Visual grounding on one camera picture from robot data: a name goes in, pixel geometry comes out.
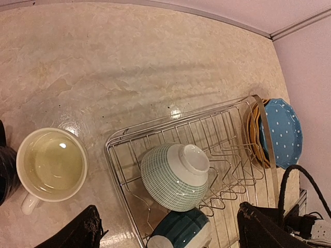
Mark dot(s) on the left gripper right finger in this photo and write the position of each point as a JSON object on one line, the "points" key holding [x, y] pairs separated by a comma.
{"points": [[258, 228]]}

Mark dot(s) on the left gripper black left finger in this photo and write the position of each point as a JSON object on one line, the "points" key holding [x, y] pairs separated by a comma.
{"points": [[85, 230]]}

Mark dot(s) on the dark blue white bowl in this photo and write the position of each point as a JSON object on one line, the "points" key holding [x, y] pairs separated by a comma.
{"points": [[182, 229]]}

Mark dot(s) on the white ceramic mug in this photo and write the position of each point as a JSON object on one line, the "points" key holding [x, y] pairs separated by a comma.
{"points": [[52, 166]]}

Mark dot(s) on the light striped rice bowl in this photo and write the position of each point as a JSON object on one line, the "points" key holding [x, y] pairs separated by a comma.
{"points": [[176, 175]]}

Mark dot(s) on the dark blue mug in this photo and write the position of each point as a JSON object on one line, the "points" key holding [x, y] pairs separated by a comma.
{"points": [[10, 181]]}

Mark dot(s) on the blue polka dot plate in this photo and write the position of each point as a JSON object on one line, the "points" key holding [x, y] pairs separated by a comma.
{"points": [[285, 131]]}

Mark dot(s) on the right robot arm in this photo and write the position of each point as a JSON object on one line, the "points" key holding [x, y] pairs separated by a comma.
{"points": [[311, 229]]}

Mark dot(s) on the metal wire dish rack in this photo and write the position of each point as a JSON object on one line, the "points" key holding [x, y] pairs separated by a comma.
{"points": [[233, 177]]}

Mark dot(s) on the right corner aluminium post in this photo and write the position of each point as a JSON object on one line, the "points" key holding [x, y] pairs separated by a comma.
{"points": [[300, 24]]}

